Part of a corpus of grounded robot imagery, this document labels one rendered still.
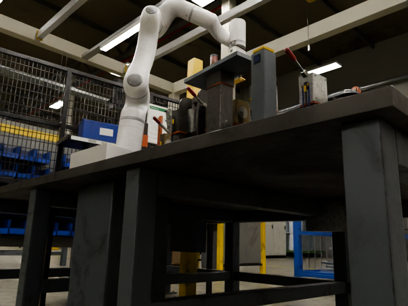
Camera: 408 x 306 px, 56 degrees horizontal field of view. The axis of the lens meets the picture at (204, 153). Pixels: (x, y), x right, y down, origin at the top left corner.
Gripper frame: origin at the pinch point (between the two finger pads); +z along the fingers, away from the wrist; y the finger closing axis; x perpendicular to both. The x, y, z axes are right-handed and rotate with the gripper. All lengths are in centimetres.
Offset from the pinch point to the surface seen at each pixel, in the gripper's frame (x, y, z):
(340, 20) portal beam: 86, 303, -213
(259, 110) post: -38, -30, 36
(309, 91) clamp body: -50, -15, 27
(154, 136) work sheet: 108, 28, 6
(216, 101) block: -12.9, -27.7, 25.0
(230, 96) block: -16.0, -22.4, 22.3
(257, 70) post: -37, -30, 19
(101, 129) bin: 95, -23, 15
